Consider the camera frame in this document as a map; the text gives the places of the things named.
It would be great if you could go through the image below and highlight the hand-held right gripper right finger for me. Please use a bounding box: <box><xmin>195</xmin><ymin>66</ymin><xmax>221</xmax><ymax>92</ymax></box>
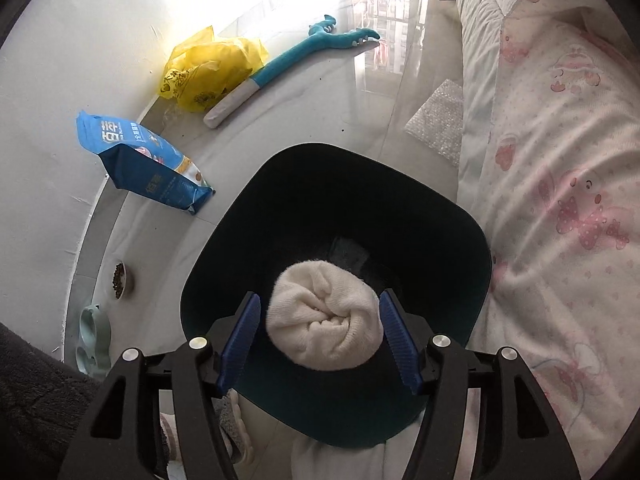
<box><xmin>379</xmin><ymin>289</ymin><xmax>581</xmax><ymax>480</ymax></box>

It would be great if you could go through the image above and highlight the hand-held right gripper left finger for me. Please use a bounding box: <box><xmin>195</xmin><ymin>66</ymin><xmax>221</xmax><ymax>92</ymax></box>
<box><xmin>57</xmin><ymin>292</ymin><xmax>263</xmax><ymax>480</ymax></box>

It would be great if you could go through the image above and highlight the white sock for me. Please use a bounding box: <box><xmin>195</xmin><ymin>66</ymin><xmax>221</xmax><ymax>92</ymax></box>
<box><xmin>266</xmin><ymin>259</ymin><xmax>385</xmax><ymax>372</ymax></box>

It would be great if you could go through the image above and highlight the dark plastic waste bin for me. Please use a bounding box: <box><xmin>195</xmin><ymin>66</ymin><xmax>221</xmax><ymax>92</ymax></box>
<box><xmin>180</xmin><ymin>142</ymin><xmax>493</xmax><ymax>448</ymax></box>

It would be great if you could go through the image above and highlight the pink fuzzy slipper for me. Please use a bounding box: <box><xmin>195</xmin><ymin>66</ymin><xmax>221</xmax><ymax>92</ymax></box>
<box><xmin>159</xmin><ymin>411</ymin><xmax>187</xmax><ymax>466</ymax></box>

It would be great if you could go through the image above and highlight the pet food bowl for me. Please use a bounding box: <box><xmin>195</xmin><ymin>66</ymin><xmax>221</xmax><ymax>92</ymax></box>
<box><xmin>109</xmin><ymin>259</ymin><xmax>135</xmax><ymax>302</ymax></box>

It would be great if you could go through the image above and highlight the pale green double bowl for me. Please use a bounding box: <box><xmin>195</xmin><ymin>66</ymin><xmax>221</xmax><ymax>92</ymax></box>
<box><xmin>74</xmin><ymin>304</ymin><xmax>112</xmax><ymax>378</ymax></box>

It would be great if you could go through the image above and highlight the person's dark fuzzy clothing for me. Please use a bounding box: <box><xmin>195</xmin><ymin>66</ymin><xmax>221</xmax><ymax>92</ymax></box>
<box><xmin>0</xmin><ymin>324</ymin><xmax>103</xmax><ymax>480</ymax></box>

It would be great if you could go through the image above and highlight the pink printed duvet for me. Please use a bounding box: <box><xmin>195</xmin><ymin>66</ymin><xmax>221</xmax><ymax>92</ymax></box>
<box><xmin>465</xmin><ymin>0</ymin><xmax>640</xmax><ymax>466</ymax></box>

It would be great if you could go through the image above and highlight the blue pet food bag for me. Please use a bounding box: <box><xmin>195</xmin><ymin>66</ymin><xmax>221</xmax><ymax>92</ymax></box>
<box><xmin>76</xmin><ymin>110</ymin><xmax>216</xmax><ymax>217</ymax></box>

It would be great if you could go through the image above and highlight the bubble wrap sheet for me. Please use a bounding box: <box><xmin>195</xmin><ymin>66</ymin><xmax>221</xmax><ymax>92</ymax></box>
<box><xmin>405</xmin><ymin>80</ymin><xmax>466</xmax><ymax>167</ymax></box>

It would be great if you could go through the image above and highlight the yellow plastic bag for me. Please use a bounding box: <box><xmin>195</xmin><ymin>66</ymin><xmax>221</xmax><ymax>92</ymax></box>
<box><xmin>160</xmin><ymin>25</ymin><xmax>270</xmax><ymax>113</ymax></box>

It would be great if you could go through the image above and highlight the teal dinosaur stick toy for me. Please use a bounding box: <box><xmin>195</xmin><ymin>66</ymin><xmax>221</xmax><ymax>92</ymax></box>
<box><xmin>203</xmin><ymin>14</ymin><xmax>382</xmax><ymax>128</ymax></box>

